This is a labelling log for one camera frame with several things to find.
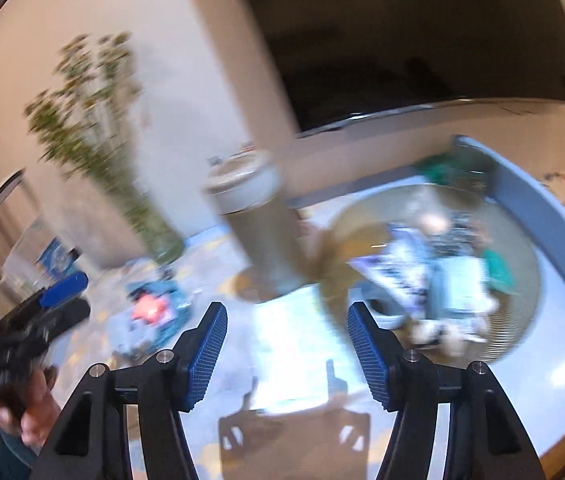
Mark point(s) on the woven basket with blue rim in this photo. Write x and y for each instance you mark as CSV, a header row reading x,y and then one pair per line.
x,y
487,203

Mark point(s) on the white desk lamp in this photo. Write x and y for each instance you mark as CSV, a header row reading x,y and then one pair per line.
x,y
10,183

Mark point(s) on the black television screen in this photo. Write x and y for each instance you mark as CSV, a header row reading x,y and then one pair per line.
x,y
343,60

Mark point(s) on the silver snack packet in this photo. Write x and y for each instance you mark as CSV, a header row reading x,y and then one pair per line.
x,y
402,268

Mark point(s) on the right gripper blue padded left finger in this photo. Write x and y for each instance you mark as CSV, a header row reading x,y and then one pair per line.
x,y
90,441

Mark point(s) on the green flower bouquet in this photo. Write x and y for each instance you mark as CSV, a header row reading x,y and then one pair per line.
x,y
85,125

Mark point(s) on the stack of books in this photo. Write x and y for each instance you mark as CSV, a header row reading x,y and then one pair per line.
x,y
39,259

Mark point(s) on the green packet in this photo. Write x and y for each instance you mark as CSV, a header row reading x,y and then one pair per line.
x,y
499,273

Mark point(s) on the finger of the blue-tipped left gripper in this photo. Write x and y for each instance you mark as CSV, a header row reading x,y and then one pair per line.
x,y
63,291

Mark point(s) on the person's left hand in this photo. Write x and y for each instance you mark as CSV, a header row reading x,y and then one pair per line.
x,y
41,414

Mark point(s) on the beige thermos bottle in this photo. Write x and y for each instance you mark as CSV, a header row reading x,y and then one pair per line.
x,y
249,193

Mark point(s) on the teal sleeve forearm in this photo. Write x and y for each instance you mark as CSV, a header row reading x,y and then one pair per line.
x,y
16,459

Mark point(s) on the pink packet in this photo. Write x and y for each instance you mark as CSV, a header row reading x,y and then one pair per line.
x,y
151,309

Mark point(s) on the blue dotted tissue pack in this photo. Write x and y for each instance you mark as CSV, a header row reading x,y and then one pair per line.
x,y
458,288

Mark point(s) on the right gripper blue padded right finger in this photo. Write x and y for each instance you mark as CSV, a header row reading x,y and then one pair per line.
x,y
486,437

